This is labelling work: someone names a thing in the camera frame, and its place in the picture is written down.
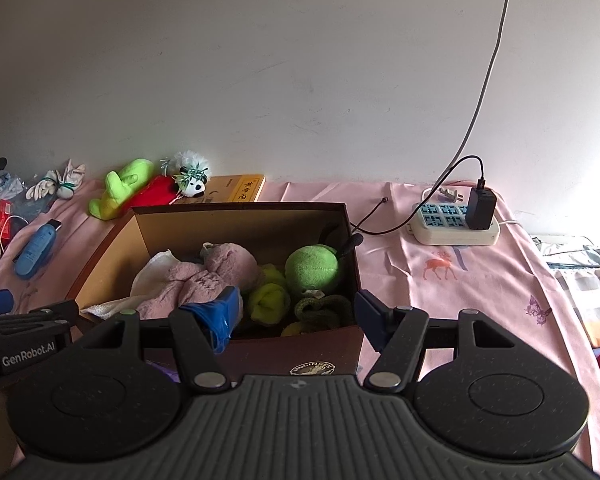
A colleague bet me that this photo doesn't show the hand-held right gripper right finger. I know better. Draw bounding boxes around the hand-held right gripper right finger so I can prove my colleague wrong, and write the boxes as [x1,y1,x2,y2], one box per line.
[354,290,546,395]

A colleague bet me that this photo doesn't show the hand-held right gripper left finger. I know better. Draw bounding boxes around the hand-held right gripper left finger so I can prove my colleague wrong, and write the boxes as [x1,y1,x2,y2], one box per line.
[45,285,244,395]

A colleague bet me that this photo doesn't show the dark green knit piece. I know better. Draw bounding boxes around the dark green knit piece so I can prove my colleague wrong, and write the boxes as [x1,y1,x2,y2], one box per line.
[292,294,356,332]

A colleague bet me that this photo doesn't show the pink plush bunny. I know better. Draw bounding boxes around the pink plush bunny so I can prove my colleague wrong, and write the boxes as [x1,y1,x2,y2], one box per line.
[135,242,261,321]

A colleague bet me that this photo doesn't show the yellow-green mesh cloth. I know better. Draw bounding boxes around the yellow-green mesh cloth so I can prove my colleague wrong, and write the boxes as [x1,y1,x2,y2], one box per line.
[245,262,301,336]

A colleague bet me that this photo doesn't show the white towel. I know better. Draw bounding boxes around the white towel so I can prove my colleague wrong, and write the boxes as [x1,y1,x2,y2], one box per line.
[80,249,181,320]

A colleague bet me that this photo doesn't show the green round plush toy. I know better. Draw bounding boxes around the green round plush toy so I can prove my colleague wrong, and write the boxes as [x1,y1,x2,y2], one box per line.
[284,232,365,294]

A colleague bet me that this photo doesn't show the brown cardboard box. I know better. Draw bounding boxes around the brown cardboard box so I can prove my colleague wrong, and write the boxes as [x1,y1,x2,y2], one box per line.
[66,201,366,378]

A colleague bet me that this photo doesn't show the blue handheld device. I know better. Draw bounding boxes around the blue handheld device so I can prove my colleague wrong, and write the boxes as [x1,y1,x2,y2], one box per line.
[14,219,63,281]

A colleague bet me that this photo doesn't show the red packet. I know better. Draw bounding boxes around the red packet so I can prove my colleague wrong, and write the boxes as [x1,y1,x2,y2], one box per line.
[0,199,16,241]

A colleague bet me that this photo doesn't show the pink printed bedsheet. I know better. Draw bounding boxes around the pink printed bedsheet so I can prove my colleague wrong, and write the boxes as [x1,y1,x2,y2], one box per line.
[0,180,600,476]

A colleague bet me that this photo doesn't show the white power strip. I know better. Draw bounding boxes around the white power strip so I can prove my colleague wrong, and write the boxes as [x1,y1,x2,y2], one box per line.
[406,200,502,247]

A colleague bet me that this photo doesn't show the blue white small packets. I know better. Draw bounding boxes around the blue white small packets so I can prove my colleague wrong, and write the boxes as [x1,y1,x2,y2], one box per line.
[0,172,26,199]

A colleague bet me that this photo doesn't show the white knit glove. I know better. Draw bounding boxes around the white knit glove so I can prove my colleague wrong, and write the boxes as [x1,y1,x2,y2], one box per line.
[26,170,63,201]

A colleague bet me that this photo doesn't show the yellow book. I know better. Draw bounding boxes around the yellow book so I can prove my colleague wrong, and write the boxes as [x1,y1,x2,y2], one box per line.
[200,175,266,204]

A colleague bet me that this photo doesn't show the white panda plush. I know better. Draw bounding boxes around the white panda plush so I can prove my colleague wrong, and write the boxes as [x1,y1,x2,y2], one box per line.
[161,150,212,198]

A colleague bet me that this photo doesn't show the red plush pouch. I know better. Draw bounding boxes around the red plush pouch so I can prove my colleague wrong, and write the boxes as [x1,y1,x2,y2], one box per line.
[125,175,183,207]

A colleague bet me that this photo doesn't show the white tied cloth bundle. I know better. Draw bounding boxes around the white tied cloth bundle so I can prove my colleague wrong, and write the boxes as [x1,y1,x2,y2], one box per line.
[55,159,88,199]

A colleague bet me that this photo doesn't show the white plug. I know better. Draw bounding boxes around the white plug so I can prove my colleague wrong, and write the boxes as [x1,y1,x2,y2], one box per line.
[437,187,469,206]

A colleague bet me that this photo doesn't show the black charger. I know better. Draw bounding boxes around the black charger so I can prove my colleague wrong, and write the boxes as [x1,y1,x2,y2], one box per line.
[467,187,498,231]

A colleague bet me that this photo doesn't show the lime green plush toy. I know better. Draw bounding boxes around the lime green plush toy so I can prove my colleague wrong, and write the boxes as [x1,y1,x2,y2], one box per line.
[89,158,156,222]

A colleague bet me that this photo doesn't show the white teal folded cloth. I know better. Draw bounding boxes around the white teal folded cloth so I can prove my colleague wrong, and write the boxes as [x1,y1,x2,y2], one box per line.
[530,233,600,269]

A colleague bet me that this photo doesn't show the folded plaid cloth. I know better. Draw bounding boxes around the folded plaid cloth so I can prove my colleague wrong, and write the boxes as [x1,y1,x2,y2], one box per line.
[552,262,600,347]

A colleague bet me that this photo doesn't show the black cable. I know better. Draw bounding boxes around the black cable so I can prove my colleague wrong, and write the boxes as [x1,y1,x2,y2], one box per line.
[347,155,487,238]

